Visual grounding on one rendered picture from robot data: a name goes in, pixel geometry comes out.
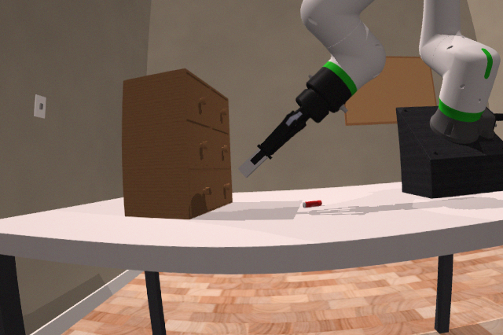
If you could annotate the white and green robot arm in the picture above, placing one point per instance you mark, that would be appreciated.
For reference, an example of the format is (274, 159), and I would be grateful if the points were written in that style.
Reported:
(468, 67)

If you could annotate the brown wooden chest of drawers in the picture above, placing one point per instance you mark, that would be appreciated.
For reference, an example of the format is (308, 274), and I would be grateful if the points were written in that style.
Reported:
(154, 146)

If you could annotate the brown wooden drawer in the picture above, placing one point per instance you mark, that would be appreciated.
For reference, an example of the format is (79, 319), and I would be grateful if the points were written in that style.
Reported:
(197, 107)
(219, 112)
(220, 143)
(201, 198)
(223, 187)
(199, 150)

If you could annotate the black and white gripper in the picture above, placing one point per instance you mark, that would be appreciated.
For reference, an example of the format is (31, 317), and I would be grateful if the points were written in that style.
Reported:
(292, 124)

